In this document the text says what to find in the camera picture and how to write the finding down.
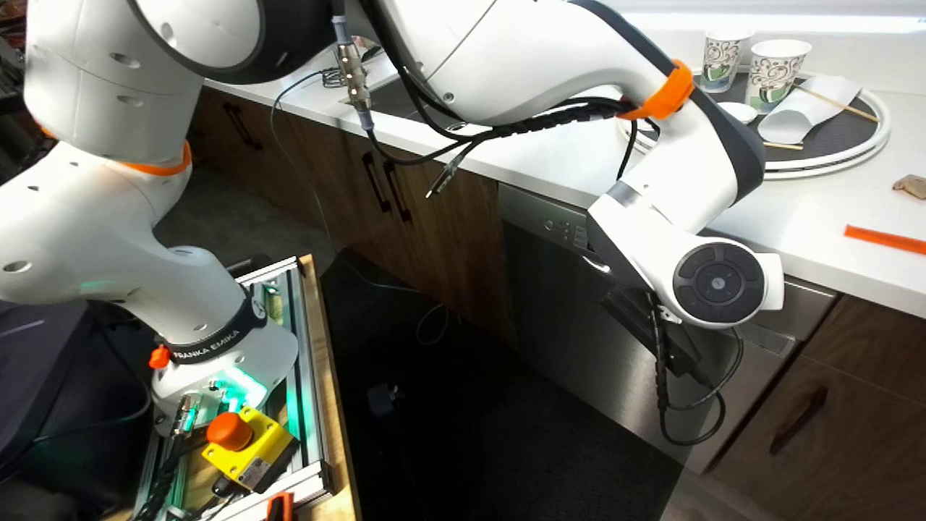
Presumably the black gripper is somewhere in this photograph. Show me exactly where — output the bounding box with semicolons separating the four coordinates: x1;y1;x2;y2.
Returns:
603;281;710;382

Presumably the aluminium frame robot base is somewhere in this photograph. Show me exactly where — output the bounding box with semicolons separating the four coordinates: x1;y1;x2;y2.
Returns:
131;255;359;521

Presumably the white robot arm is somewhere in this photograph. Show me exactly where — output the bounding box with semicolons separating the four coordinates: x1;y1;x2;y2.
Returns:
0;0;785;404

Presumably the yellow orange emergency stop button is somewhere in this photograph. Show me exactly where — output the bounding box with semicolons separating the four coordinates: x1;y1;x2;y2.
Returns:
202;409;295;493

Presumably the stainless steel dishwasher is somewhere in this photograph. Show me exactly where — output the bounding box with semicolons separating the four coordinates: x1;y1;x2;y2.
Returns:
499;188;836;473

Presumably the small white bowl right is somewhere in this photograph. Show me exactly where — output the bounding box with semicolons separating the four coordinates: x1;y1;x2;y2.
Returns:
719;103;761;126

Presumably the wooden cabinet doors left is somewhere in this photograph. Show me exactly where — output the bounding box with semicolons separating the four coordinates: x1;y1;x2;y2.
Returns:
195;91;509;336

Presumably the orange flat stick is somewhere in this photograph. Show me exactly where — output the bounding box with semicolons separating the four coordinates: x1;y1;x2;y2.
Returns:
845;227;926;255

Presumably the patterned paper cup left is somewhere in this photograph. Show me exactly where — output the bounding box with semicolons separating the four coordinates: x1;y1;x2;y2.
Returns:
702;33;751;92

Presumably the patterned paper cup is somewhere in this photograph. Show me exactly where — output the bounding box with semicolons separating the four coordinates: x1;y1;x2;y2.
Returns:
702;33;751;92
746;39;810;113

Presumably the wooden cabinet door right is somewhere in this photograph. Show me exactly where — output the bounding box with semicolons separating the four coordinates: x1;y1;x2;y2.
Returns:
712;299;926;521

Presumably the round white black tray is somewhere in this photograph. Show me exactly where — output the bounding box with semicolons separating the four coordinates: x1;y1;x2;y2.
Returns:
715;78;891;181

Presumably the white folded dish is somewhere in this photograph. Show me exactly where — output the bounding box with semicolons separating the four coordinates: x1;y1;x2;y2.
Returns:
759;76;861;145

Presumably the patterned paper cup right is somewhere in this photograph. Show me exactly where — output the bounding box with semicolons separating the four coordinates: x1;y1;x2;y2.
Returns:
746;39;810;113

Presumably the brown small object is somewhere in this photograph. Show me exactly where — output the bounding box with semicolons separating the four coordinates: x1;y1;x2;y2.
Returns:
891;173;926;200

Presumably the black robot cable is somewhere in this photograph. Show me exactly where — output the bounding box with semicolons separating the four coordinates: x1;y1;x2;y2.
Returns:
327;0;751;448

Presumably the black cabinet handle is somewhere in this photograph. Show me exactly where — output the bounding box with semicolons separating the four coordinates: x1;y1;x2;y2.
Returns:
768;388;827;459

